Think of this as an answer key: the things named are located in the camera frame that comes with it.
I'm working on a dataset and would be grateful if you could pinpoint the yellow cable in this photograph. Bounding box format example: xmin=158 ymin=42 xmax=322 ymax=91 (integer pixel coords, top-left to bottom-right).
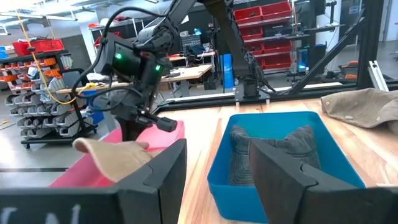
xmin=14 ymin=9 xmax=94 ymax=106

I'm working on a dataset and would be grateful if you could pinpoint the shelf with red bins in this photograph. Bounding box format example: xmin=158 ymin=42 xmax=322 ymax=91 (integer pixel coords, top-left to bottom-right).
xmin=233 ymin=1 xmax=295 ymax=71

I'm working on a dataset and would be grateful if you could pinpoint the blue plastic bin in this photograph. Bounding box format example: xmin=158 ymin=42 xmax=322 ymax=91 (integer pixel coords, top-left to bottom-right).
xmin=206 ymin=111 xmax=367 ymax=224

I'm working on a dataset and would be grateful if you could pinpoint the rack of grey storage bins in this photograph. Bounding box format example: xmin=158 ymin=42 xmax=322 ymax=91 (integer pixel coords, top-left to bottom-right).
xmin=0 ymin=49 xmax=99 ymax=149

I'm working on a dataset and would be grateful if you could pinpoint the dark grey cap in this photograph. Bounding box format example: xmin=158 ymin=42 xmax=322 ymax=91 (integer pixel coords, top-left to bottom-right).
xmin=228 ymin=124 xmax=322 ymax=187

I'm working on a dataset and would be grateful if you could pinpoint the red basket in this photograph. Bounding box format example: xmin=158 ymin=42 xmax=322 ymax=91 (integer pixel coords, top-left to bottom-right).
xmin=12 ymin=39 xmax=65 ymax=57

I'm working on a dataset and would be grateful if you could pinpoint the wooden workbench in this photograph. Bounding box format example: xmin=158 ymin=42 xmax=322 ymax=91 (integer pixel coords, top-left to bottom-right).
xmin=55 ymin=63 xmax=214 ymax=94

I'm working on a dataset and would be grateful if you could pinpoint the black aluminium frame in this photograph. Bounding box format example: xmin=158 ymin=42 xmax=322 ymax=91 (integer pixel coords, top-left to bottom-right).
xmin=154 ymin=0 xmax=398 ymax=114

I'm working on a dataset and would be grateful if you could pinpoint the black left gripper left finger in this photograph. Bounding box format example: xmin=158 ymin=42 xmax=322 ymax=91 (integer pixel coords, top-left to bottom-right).
xmin=115 ymin=138 xmax=188 ymax=224

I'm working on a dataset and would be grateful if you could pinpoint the red plastic bin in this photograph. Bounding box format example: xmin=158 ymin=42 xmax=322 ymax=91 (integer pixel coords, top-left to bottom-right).
xmin=49 ymin=120 xmax=186 ymax=189

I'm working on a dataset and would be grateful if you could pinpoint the silver aluminium profile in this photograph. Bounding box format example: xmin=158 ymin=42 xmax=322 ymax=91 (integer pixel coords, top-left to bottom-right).
xmin=368 ymin=60 xmax=389 ymax=93

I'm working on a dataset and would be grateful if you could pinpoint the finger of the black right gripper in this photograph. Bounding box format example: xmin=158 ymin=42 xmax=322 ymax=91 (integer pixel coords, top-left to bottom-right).
xmin=132 ymin=119 xmax=149 ymax=143
xmin=119 ymin=118 xmax=135 ymax=142

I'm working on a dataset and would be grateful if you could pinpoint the blue upright box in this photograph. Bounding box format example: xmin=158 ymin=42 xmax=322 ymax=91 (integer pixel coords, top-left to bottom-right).
xmin=219 ymin=53 xmax=234 ymax=90

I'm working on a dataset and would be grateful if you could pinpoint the orange and black chair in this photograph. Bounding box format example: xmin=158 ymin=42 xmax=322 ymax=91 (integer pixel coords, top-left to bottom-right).
xmin=338 ymin=60 xmax=359 ymax=81

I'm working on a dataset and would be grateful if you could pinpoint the tan cap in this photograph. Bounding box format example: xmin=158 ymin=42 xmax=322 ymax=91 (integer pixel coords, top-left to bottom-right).
xmin=72 ymin=138 xmax=162 ymax=184
xmin=320 ymin=87 xmax=398 ymax=136

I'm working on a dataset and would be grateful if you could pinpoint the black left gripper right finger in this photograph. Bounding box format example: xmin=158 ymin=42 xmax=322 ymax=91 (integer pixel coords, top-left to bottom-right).
xmin=248 ymin=138 xmax=368 ymax=224

